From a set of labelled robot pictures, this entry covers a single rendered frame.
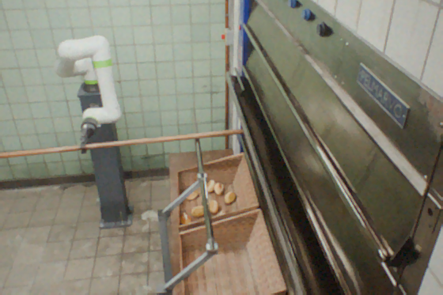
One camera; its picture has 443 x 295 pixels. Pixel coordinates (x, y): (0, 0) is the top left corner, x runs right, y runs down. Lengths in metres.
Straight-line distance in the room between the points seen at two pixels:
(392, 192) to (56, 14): 2.92
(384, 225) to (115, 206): 2.73
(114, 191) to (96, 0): 1.48
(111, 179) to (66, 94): 0.85
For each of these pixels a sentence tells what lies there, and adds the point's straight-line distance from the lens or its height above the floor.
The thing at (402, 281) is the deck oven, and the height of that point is 1.67.
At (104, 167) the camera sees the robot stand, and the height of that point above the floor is 0.58.
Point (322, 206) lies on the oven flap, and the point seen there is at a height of 1.51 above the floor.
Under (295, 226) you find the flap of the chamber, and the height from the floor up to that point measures 1.41.
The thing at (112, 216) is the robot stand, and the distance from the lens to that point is 3.59.
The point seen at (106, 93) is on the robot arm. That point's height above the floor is 1.34.
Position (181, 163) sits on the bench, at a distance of 3.22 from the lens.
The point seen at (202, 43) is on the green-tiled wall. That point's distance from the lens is 3.47.
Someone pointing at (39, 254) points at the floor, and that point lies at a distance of 3.60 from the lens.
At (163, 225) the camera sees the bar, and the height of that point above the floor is 0.88.
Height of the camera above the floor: 2.43
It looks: 31 degrees down
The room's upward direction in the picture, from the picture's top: straight up
